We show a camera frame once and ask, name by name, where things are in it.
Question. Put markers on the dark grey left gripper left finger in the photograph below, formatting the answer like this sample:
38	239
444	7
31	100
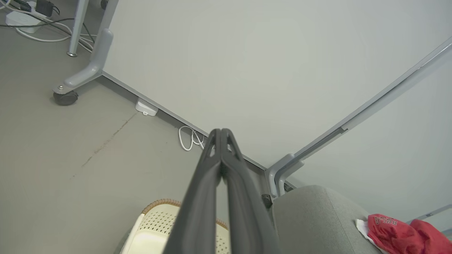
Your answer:
201	204

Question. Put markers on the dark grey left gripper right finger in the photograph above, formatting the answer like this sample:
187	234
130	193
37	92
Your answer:
243	211

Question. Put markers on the red white striped garment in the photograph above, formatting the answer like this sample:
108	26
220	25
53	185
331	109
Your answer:
392	233

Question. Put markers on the red shorts white trim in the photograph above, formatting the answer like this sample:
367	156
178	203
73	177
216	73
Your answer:
432	236

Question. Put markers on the cream perforated laundry basket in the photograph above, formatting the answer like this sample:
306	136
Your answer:
155	229

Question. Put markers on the grey partition corner foot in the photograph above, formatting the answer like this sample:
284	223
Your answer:
272	176
289	169

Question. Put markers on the grey fabric sofa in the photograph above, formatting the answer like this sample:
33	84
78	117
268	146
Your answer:
317	218

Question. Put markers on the white power adapter box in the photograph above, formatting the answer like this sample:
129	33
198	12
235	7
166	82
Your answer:
146	107

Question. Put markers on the wide white partition panel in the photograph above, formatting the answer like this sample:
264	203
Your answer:
247	63

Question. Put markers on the narrow white partition panel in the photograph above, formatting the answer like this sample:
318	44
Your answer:
395	151

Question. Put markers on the black caster wheel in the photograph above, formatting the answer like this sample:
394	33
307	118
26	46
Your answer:
65	98

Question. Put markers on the grey partition foot with caster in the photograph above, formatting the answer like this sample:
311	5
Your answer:
95	63

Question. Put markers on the grey metal table leg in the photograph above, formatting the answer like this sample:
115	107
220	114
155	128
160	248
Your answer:
77	24

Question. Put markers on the black plug adapter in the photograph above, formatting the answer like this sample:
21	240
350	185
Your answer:
44	7

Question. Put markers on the white power strip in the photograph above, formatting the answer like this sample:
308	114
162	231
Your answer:
21	21

